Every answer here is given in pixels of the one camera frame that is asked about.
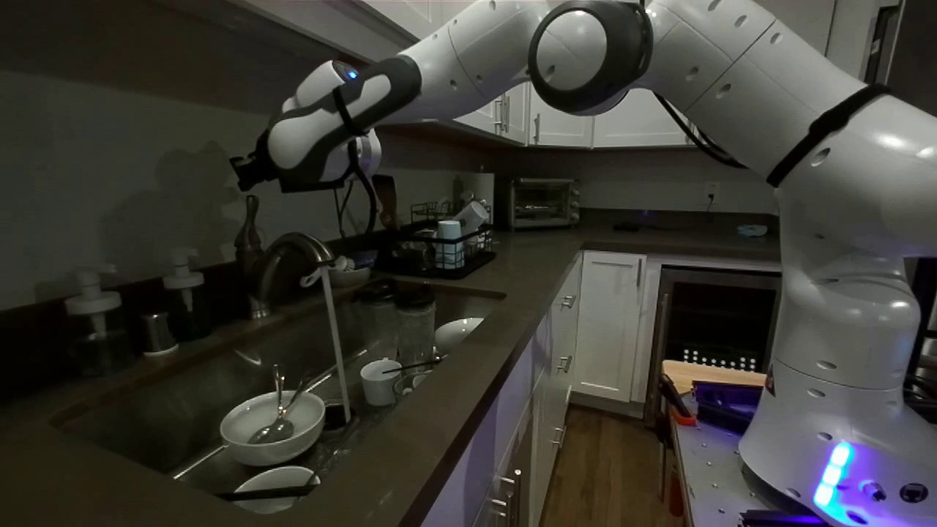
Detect white plate with cutlery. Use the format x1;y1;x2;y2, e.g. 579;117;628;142
222;466;320;515

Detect silver toaster oven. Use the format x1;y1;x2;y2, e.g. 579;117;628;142
506;177;579;228

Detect large white tilted bowl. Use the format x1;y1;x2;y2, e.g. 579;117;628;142
433;316;480;354

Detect black under-counter wine cooler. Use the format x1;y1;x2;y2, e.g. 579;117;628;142
648;262;781;410

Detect curved metal kitchen faucet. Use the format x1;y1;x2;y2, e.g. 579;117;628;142
235;192;333;319

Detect white soap dispenser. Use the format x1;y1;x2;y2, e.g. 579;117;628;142
161;247;204;343
64;268;124;375

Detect white bowl with spoon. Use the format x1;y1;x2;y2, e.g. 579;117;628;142
218;385;327;467

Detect small white mug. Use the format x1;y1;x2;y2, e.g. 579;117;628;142
360;356;401;407

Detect black dish drying rack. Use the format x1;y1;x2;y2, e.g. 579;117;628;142
376;218;494;277

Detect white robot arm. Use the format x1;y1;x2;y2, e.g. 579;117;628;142
235;0;937;527

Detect clear drinking glass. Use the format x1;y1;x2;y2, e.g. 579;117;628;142
393;284;436;366

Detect left white soap dispenser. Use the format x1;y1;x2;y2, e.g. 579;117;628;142
64;268;124;375

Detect white lower cabinet door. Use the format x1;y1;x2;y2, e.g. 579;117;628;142
573;250;645;404

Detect stainless steel kitchen sink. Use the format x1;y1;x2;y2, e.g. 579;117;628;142
21;284;518;527

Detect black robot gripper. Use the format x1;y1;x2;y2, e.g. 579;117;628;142
231;133;282;190

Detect right white soap dispenser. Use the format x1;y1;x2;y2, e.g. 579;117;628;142
161;247;204;343

